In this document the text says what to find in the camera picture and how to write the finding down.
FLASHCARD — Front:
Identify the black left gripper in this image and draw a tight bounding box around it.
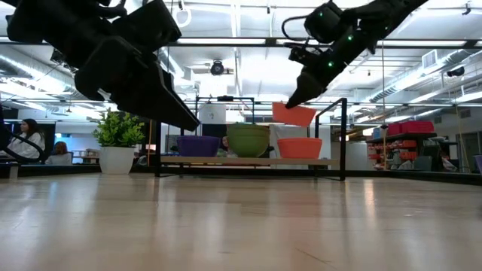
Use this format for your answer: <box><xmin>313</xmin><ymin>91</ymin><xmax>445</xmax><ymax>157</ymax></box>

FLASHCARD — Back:
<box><xmin>59</xmin><ymin>18</ymin><xmax>200</xmax><ymax>132</ymax></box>

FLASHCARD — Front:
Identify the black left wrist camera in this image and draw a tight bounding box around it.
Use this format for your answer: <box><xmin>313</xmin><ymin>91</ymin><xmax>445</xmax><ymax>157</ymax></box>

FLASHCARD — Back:
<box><xmin>111</xmin><ymin>0</ymin><xmax>183</xmax><ymax>53</ymax></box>

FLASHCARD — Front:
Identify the floral green mini bowl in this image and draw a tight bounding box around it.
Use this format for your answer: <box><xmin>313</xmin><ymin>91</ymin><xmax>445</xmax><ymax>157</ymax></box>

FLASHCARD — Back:
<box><xmin>226</xmin><ymin>127</ymin><xmax>271</xmax><ymax>136</ymax></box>
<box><xmin>226</xmin><ymin>123</ymin><xmax>271</xmax><ymax>131</ymax></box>
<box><xmin>227</xmin><ymin>132</ymin><xmax>270</xmax><ymax>159</ymax></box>

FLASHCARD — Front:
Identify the black overhead camera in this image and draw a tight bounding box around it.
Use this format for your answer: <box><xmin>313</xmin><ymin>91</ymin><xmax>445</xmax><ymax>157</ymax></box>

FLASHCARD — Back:
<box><xmin>209</xmin><ymin>59</ymin><xmax>226</xmax><ymax>77</ymax></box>

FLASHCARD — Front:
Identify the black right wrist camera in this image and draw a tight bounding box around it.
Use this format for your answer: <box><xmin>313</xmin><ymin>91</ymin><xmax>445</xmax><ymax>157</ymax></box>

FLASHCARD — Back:
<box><xmin>288</xmin><ymin>41</ymin><xmax>322</xmax><ymax>65</ymax></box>

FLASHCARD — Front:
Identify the black metal rack frame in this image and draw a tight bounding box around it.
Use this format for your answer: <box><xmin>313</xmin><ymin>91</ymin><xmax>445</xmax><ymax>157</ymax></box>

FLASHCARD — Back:
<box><xmin>154</xmin><ymin>96</ymin><xmax>348</xmax><ymax>182</ymax></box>

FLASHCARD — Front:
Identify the storage rack with red bins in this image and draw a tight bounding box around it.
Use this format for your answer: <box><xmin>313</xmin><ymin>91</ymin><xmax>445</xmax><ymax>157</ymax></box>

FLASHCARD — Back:
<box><xmin>365</xmin><ymin>120</ymin><xmax>440</xmax><ymax>171</ymax></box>

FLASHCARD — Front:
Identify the green plant in white pot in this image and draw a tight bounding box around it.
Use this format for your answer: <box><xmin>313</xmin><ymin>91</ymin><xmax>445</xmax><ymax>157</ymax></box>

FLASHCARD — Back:
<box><xmin>92</xmin><ymin>108</ymin><xmax>146</xmax><ymax>175</ymax></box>

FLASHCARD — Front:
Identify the person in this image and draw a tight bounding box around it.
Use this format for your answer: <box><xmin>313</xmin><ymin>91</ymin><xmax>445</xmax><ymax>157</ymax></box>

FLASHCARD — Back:
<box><xmin>44</xmin><ymin>141</ymin><xmax>74</xmax><ymax>166</ymax></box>
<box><xmin>5</xmin><ymin>118</ymin><xmax>47</xmax><ymax>160</ymax></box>

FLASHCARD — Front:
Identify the black metal rig frame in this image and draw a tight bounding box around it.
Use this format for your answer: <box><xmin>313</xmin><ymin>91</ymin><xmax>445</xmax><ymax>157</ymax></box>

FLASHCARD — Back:
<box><xmin>0</xmin><ymin>35</ymin><xmax>482</xmax><ymax>186</ymax></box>

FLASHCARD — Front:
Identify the blue plastic mini bowl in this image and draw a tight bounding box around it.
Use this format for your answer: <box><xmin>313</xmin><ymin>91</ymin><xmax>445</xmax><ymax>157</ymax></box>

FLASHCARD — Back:
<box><xmin>175</xmin><ymin>135</ymin><xmax>221</xmax><ymax>158</ymax></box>

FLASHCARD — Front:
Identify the orange plastic mini bowl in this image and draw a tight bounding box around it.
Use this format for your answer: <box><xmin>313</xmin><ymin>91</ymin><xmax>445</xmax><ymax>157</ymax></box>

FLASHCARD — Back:
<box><xmin>271</xmin><ymin>102</ymin><xmax>318</xmax><ymax>128</ymax></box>
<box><xmin>276</xmin><ymin>137</ymin><xmax>324</xmax><ymax>160</ymax></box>

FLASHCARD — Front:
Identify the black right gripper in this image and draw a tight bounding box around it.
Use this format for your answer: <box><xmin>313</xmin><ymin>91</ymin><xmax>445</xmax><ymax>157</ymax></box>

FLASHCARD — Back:
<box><xmin>285</xmin><ymin>47</ymin><xmax>357</xmax><ymax>109</ymax></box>

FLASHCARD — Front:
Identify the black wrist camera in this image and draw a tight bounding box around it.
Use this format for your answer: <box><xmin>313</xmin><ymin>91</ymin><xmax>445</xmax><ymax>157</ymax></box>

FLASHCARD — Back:
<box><xmin>288</xmin><ymin>41</ymin><xmax>322</xmax><ymax>65</ymax></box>
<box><xmin>111</xmin><ymin>0</ymin><xmax>183</xmax><ymax>53</ymax></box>

